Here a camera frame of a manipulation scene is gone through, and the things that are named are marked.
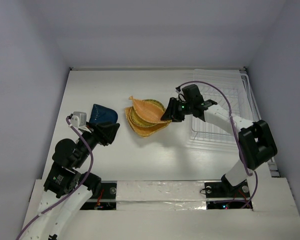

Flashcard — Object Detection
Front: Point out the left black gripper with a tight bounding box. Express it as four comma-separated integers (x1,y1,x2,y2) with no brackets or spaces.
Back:
74,119,120,167

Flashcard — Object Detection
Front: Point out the blue triangular plate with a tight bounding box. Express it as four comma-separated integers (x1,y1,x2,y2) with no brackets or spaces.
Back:
89,104,118,124

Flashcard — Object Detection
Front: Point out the round woven bamboo plate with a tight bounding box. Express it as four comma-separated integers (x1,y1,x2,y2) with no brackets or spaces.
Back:
129,107,171,128

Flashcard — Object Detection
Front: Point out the fish-shaped bamboo plate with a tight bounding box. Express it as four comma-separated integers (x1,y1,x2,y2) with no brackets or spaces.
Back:
129,96,169,124

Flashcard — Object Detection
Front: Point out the triangular woven bamboo plate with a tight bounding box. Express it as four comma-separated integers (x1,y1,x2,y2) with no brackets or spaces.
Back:
124,107,171,138

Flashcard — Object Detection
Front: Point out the green-rimmed round bamboo plate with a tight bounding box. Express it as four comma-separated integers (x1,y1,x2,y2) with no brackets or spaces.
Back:
130,99,166,128

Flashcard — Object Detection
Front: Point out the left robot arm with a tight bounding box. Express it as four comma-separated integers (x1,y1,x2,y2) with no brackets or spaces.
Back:
17,115,120,240

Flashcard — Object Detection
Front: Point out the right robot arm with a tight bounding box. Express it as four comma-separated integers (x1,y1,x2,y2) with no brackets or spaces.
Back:
161,81,278,196

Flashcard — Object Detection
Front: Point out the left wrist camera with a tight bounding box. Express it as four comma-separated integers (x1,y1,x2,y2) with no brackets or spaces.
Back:
66,111,87,129

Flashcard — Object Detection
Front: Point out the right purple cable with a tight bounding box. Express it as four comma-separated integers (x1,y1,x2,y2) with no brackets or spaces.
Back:
177,81,258,209

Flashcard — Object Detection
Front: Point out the clear wire dish rack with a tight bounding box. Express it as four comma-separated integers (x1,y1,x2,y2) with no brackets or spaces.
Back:
190,69,261,145

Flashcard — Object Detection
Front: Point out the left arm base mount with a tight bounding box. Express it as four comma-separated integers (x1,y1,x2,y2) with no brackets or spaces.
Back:
80,181,117,211

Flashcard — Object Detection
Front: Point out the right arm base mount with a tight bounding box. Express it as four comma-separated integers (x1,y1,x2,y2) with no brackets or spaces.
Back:
200,181,253,210

